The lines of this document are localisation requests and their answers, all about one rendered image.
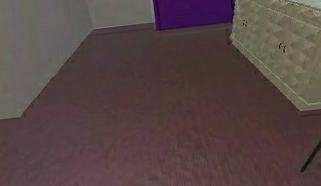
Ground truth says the purple chest of drawers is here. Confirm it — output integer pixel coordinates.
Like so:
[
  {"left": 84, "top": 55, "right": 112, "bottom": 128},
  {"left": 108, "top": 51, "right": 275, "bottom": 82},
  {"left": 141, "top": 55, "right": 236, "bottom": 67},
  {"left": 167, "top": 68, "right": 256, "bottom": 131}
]
[{"left": 151, "top": 0, "right": 248, "bottom": 32}]

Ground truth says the pale wooden sideboard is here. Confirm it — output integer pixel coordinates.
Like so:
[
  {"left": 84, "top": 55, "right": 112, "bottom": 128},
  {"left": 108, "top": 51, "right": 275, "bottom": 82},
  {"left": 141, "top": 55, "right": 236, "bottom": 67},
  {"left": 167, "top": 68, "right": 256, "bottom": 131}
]
[{"left": 225, "top": 0, "right": 321, "bottom": 119}]

